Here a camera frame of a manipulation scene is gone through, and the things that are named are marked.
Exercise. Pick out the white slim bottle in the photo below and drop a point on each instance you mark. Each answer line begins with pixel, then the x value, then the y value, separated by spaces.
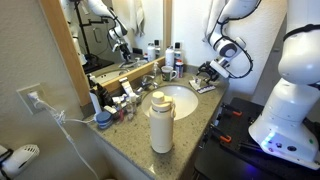
pixel 95 102

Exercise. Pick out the chrome sink faucet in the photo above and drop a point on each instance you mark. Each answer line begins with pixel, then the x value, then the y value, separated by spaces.
pixel 147 81

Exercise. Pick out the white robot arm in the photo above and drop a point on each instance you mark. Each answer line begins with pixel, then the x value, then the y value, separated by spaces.
pixel 300 61

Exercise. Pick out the orange black clamp upper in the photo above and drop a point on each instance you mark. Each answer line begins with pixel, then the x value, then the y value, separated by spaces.
pixel 234 111

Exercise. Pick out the white hanging towel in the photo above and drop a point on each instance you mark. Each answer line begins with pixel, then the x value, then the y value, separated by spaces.
pixel 212 11

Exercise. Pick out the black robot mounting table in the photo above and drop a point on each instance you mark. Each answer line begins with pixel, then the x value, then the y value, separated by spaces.
pixel 242 158

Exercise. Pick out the cream insulated water bottle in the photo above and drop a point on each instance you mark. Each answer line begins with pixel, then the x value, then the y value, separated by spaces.
pixel 162 114

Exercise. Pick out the blue round container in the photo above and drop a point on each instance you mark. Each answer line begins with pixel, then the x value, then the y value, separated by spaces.
pixel 104 119

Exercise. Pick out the white wall hair dryer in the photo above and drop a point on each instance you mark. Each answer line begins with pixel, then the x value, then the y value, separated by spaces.
pixel 13 162

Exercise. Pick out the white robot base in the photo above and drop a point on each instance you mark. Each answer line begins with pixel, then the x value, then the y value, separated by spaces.
pixel 279 129

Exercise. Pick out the white lotion bottle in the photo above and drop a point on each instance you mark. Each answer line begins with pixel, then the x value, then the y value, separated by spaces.
pixel 169 56

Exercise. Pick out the white green coffee mug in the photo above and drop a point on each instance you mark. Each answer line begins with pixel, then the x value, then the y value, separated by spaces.
pixel 168 73

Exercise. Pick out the small clear vial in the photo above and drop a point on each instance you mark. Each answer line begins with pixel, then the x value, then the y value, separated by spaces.
pixel 130 109

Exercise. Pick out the wooden framed mirror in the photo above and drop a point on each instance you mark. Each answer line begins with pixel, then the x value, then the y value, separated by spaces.
pixel 86 31

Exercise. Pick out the white toothpaste tube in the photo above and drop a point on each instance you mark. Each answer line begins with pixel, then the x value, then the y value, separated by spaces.
pixel 126 85

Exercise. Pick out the clear soap dispenser bottle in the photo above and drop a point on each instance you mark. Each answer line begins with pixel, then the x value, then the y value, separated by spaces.
pixel 156 71

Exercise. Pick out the red blue spray can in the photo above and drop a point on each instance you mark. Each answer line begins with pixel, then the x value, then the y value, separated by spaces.
pixel 179 68

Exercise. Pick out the dark capped toiletry bottle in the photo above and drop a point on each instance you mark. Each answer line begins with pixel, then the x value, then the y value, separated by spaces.
pixel 177 51

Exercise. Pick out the orange black clamp lower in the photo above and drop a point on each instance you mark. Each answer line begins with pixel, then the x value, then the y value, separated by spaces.
pixel 219 134

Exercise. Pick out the orange black clamp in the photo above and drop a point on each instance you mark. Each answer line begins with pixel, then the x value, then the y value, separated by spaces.
pixel 234 111
pixel 219 134

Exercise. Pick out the wall power outlet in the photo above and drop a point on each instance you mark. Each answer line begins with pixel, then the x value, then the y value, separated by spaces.
pixel 30 95

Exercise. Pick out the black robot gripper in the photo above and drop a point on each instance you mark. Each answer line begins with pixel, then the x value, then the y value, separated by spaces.
pixel 210 71

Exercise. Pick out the black toiletry bottle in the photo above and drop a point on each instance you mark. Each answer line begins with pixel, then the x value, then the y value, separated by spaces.
pixel 104 96

